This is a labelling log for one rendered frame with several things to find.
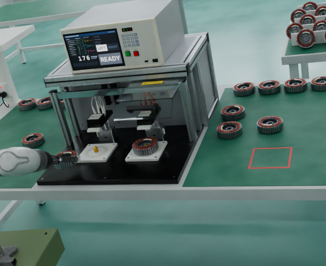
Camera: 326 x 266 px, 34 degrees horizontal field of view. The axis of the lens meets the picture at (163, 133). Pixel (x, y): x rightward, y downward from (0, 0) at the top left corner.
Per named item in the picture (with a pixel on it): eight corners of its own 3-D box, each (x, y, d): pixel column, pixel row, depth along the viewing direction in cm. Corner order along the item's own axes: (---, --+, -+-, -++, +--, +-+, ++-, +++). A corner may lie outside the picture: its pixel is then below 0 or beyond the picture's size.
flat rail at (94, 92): (183, 89, 224) (182, 83, 223) (54, 99, 245) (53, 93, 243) (184, 88, 225) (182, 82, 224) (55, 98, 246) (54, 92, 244)
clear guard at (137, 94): (171, 118, 203) (168, 104, 200) (113, 121, 211) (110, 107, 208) (191, 84, 230) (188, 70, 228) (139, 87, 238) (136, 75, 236)
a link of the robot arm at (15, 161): (41, 145, 202) (11, 148, 206) (16, 144, 187) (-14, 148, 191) (43, 173, 201) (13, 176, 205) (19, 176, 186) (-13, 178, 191)
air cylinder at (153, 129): (162, 138, 242) (160, 127, 239) (146, 139, 244) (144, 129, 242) (165, 133, 246) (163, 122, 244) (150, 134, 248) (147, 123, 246)
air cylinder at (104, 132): (113, 140, 250) (111, 130, 247) (99, 141, 252) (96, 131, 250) (117, 135, 254) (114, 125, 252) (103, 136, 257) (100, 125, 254)
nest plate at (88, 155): (106, 162, 232) (105, 159, 232) (75, 162, 237) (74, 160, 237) (117, 145, 245) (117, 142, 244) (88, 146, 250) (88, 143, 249)
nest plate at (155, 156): (157, 160, 224) (157, 158, 224) (125, 161, 229) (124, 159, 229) (167, 143, 237) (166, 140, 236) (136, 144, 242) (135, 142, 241)
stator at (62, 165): (73, 170, 222) (70, 162, 220) (49, 170, 226) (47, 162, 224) (83, 156, 231) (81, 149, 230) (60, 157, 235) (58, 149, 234)
